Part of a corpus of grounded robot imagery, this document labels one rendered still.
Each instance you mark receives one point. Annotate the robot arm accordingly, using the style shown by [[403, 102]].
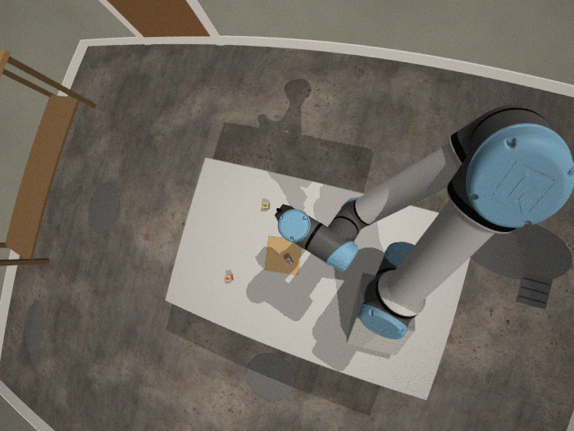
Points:
[[511, 168]]

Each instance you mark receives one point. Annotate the tan flat mat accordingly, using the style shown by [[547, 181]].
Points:
[[278, 250]]

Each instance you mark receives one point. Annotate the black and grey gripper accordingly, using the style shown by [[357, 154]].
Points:
[[281, 210]]

